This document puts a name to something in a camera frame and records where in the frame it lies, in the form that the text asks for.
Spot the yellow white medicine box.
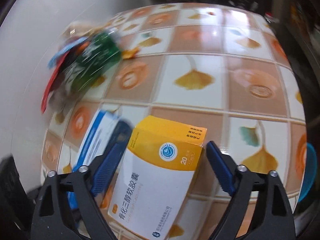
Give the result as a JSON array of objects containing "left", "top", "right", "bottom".
[{"left": 108, "top": 115, "right": 207, "bottom": 239}]

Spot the red snack wrapper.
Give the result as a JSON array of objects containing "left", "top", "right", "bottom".
[{"left": 40, "top": 52, "right": 70, "bottom": 114}]

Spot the blue plastic bag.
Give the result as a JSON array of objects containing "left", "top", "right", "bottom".
[{"left": 47, "top": 36, "right": 88, "bottom": 69}]

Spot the green label plastic bottle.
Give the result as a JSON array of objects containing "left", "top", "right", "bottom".
[{"left": 62, "top": 29, "right": 121, "bottom": 94}]

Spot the blue white medicine box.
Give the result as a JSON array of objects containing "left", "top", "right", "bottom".
[{"left": 72, "top": 109, "right": 132, "bottom": 209}]

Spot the orange peel piece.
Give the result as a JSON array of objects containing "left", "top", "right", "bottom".
[{"left": 121, "top": 47, "right": 140, "bottom": 60}]

